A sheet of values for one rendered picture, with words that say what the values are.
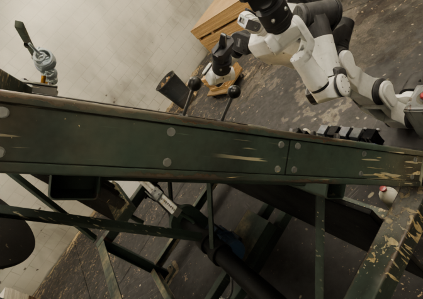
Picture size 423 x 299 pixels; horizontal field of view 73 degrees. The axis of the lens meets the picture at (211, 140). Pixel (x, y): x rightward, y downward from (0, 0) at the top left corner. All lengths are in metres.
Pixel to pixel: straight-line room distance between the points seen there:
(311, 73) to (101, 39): 5.75
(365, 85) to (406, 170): 0.77
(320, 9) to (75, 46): 5.60
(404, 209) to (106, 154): 0.95
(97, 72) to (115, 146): 5.87
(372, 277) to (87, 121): 0.92
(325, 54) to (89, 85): 5.52
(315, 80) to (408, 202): 0.50
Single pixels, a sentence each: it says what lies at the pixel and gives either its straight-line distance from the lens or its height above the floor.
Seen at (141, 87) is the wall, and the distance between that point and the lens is 6.49.
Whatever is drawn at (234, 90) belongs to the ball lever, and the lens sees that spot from 0.78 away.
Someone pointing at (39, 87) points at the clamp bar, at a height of 1.84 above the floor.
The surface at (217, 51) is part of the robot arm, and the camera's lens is 1.24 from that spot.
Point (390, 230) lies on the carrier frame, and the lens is 1.12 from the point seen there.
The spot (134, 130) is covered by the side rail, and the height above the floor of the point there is 1.64.
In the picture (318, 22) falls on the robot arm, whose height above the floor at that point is 1.31.
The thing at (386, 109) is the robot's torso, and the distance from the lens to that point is 1.82.
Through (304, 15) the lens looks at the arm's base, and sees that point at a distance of 1.12.
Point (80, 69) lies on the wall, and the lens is 6.29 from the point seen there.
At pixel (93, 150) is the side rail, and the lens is 0.46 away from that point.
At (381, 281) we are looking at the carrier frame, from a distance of 1.07.
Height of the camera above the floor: 1.75
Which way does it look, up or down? 26 degrees down
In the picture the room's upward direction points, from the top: 49 degrees counter-clockwise
